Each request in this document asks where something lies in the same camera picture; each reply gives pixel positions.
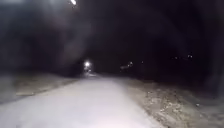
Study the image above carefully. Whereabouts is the leaf-strewn grass verge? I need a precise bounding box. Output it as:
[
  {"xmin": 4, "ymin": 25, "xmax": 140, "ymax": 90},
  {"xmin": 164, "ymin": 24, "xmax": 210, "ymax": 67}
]
[{"xmin": 0, "ymin": 71, "xmax": 81, "ymax": 105}]

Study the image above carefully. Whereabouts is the pale paved path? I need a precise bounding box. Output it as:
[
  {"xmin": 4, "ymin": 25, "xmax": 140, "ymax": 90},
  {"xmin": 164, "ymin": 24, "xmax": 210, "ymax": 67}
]
[{"xmin": 0, "ymin": 73, "xmax": 165, "ymax": 128}]

